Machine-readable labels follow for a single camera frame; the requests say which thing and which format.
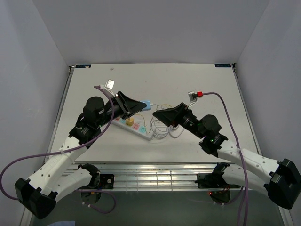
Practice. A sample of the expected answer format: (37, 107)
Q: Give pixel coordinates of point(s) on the black xdof label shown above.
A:
(223, 65)
(82, 65)

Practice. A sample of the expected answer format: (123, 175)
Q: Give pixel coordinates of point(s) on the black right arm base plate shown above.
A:
(215, 179)

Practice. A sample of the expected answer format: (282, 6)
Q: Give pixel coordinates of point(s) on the blue charger plug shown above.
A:
(148, 104)

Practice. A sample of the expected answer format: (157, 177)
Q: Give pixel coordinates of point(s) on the yellow charger plug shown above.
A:
(130, 121)

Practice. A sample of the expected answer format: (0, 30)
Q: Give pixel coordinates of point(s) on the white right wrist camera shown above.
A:
(193, 97)

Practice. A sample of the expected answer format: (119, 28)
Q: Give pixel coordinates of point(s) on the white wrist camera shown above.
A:
(108, 85)
(193, 97)

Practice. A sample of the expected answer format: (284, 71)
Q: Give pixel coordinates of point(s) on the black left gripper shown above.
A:
(128, 107)

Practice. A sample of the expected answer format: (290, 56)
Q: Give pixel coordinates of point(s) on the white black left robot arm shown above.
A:
(40, 192)

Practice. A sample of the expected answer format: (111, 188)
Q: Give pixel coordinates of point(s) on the white multicolour power strip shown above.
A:
(138, 128)

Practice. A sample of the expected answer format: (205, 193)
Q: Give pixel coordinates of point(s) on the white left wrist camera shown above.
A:
(108, 85)

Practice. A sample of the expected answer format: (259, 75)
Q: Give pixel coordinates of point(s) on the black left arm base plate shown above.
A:
(105, 181)

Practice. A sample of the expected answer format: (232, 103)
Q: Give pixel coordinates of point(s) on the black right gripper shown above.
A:
(172, 117)

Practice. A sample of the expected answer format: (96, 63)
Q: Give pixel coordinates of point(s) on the black XDOF label right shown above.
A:
(223, 65)

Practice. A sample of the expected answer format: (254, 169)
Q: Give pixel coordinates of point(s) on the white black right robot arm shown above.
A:
(279, 180)

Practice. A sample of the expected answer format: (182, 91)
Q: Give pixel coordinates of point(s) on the black XDOF label left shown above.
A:
(82, 65)

